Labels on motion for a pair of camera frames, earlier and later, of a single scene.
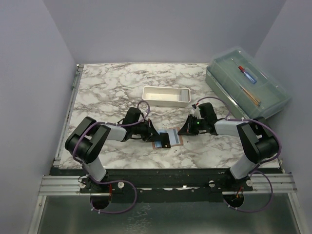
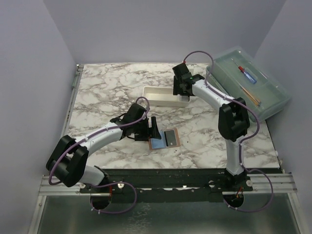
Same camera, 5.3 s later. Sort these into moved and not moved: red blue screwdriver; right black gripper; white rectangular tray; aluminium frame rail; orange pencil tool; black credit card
Moved: black credit card; right black gripper
Not moved: orange pencil tool; aluminium frame rail; red blue screwdriver; white rectangular tray
